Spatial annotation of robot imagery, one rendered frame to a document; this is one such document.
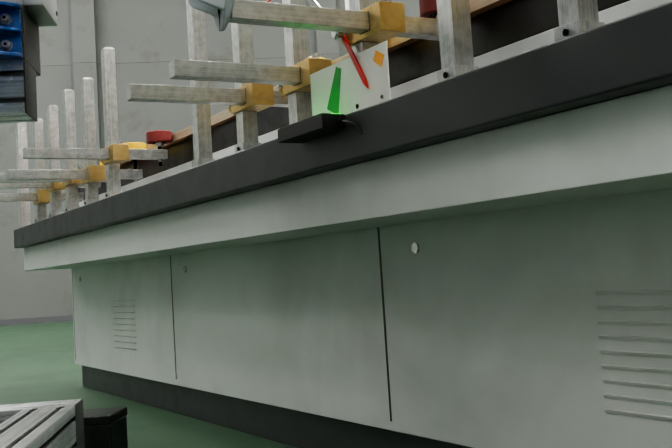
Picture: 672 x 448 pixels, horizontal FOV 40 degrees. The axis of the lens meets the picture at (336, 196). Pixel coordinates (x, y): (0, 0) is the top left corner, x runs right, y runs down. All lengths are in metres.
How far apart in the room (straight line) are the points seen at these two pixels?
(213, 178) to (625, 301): 1.03
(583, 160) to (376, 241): 0.84
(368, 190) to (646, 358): 0.53
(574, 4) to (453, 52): 0.25
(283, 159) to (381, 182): 0.29
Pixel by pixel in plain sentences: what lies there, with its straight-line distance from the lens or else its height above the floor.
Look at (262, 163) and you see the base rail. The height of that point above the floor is 0.66.
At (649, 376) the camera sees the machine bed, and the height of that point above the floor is 0.26.
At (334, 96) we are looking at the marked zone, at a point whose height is 0.74.
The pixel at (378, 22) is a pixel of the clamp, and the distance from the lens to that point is 1.56.
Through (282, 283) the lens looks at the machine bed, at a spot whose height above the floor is 0.41.
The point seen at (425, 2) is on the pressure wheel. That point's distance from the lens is 1.67.
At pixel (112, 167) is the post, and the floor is 0.80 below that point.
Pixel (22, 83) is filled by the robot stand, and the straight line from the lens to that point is 1.63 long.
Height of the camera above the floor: 0.43
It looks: 5 degrees up
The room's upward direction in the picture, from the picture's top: 4 degrees counter-clockwise
